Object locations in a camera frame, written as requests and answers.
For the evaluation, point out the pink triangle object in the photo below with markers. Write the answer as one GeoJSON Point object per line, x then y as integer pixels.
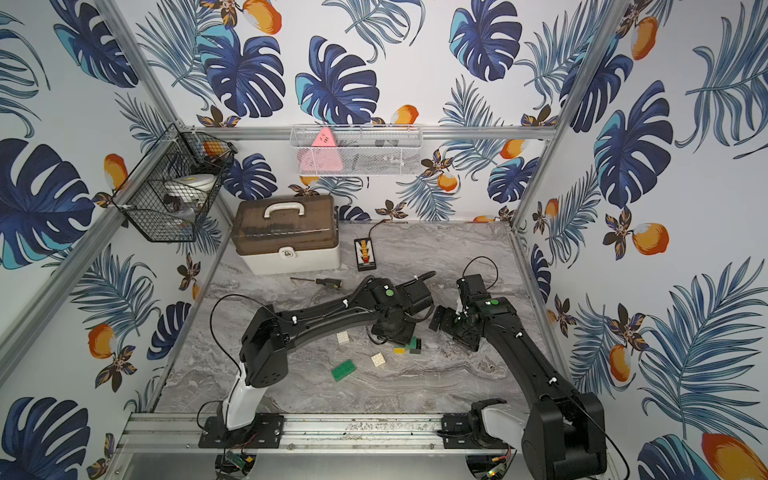
{"type": "Point", "coordinates": [322, 156]}

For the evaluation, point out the cream lego lower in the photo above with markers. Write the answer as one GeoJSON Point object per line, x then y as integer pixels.
{"type": "Point", "coordinates": [378, 360]}

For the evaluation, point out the black remote control box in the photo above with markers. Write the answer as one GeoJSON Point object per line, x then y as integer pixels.
{"type": "Point", "coordinates": [364, 254]}

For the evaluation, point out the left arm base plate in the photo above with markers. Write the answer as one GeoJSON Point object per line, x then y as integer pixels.
{"type": "Point", "coordinates": [240, 431]}

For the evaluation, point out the aluminium front rail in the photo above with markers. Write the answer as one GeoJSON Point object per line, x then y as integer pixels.
{"type": "Point", "coordinates": [403, 434]}

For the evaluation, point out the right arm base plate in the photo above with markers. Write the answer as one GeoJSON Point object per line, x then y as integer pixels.
{"type": "Point", "coordinates": [469, 431]}

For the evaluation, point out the brown lidded storage box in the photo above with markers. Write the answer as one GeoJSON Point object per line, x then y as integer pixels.
{"type": "Point", "coordinates": [285, 235]}

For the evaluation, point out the yellow handled screwdriver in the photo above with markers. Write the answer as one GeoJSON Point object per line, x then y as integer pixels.
{"type": "Point", "coordinates": [326, 282]}

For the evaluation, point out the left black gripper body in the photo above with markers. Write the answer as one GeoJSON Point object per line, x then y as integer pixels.
{"type": "Point", "coordinates": [395, 327]}

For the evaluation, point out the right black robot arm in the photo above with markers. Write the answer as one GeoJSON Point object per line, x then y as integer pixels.
{"type": "Point", "coordinates": [560, 433]}

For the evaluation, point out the black wire basket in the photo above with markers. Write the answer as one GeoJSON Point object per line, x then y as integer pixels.
{"type": "Point", "coordinates": [142, 197]}

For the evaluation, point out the white object in basket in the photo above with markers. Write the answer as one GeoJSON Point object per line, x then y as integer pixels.
{"type": "Point", "coordinates": [191, 188]}

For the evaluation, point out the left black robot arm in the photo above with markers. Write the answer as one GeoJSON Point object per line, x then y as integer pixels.
{"type": "Point", "coordinates": [388, 311]}

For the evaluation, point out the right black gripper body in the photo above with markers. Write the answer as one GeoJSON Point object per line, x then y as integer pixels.
{"type": "Point", "coordinates": [469, 337]}

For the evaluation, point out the clear wall shelf tray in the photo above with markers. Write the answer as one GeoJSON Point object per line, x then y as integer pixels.
{"type": "Point", "coordinates": [368, 150]}

